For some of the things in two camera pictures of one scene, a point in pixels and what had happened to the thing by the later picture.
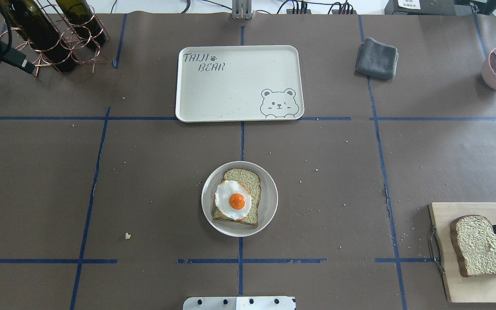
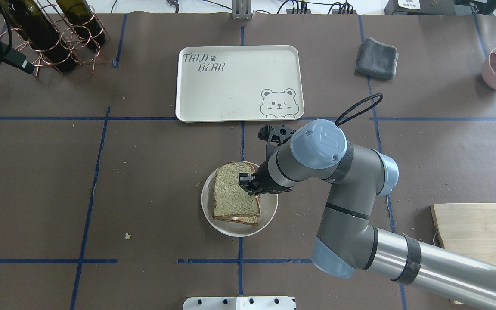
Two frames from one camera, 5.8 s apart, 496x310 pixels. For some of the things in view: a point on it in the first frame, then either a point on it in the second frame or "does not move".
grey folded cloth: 376,59 does not move
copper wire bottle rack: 62,37 does not move
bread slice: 477,247 to 230,198
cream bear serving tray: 239,83 does not move
